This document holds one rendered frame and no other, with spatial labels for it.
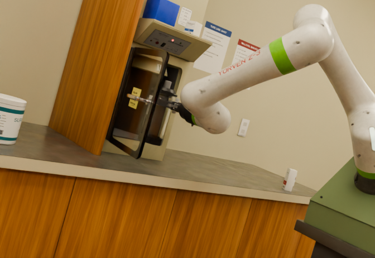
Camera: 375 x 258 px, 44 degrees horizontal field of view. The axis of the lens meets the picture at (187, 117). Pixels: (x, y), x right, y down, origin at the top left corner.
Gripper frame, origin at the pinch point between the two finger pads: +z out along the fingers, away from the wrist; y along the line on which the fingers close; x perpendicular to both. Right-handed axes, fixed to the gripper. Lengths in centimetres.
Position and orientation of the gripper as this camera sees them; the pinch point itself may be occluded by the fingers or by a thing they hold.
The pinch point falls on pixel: (162, 102)
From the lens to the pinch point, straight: 194.6
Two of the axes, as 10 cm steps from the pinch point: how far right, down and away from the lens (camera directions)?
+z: -6.0, -2.0, 7.8
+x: -2.7, 9.6, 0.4
